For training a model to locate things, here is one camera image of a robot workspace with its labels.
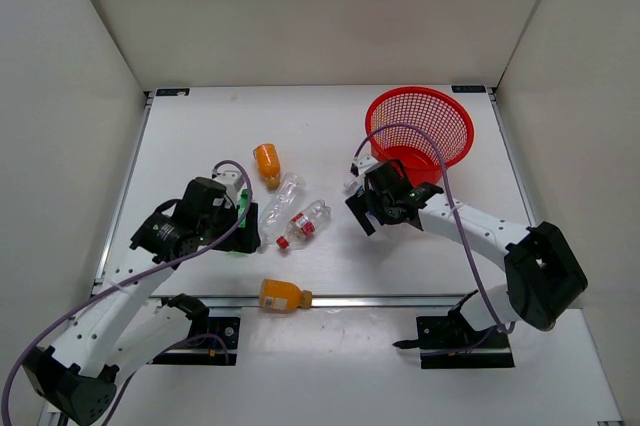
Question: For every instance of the large clear plastic bottle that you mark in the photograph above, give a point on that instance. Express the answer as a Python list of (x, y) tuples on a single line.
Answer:
[(275, 213)]

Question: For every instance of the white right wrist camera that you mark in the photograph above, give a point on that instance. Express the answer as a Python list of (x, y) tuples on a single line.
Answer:
[(357, 169)]

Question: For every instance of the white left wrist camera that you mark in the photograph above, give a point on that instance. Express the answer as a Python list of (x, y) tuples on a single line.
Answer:
[(233, 181)]

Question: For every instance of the dark label sticker right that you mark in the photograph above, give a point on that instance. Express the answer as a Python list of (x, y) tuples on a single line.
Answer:
[(468, 89)]

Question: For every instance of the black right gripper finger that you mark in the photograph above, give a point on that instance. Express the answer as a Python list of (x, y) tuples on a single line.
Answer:
[(396, 173), (356, 203)]

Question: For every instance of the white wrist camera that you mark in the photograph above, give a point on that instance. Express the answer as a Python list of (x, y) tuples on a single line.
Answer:
[(357, 169), (233, 181)]

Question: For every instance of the orange juice bottle far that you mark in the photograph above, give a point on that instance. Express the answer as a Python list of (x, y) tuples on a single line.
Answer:
[(268, 165)]

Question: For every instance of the green plastic soda bottle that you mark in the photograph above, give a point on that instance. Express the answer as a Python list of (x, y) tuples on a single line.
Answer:
[(237, 239)]

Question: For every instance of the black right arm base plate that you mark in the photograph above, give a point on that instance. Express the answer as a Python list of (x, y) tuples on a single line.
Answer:
[(445, 344)]

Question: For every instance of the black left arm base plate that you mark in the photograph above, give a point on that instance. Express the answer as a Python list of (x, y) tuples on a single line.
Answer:
[(214, 343)]

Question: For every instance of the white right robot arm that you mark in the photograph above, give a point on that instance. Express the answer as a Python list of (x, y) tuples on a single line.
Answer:
[(477, 232)]

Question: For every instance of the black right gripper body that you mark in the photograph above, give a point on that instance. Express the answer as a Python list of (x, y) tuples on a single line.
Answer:
[(380, 205)]

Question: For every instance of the dark label sticker left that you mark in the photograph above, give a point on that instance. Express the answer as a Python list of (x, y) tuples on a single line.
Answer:
[(172, 92)]

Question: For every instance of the clear bottle red label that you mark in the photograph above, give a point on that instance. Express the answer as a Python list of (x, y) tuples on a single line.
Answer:
[(305, 225)]

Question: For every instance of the dark label sticker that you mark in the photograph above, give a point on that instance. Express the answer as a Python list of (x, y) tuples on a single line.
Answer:
[(172, 92), (468, 89)]

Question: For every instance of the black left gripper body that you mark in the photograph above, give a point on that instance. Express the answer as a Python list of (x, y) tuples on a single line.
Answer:
[(215, 226)]

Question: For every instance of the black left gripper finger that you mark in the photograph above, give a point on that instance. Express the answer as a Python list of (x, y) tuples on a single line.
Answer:
[(219, 230), (251, 234)]

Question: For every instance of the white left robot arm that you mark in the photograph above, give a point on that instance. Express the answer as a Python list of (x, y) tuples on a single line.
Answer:
[(81, 372)]

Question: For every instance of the red mesh plastic bin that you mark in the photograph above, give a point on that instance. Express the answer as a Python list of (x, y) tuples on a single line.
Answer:
[(420, 127)]

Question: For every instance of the orange juice bottle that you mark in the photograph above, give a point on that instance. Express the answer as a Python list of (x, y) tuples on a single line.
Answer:
[(268, 165), (282, 296)]

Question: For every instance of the aluminium table left rail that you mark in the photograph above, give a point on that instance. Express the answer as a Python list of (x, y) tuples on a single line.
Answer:
[(121, 198)]

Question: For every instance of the orange juice bottle near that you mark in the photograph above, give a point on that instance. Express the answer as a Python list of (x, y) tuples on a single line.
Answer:
[(282, 296)]

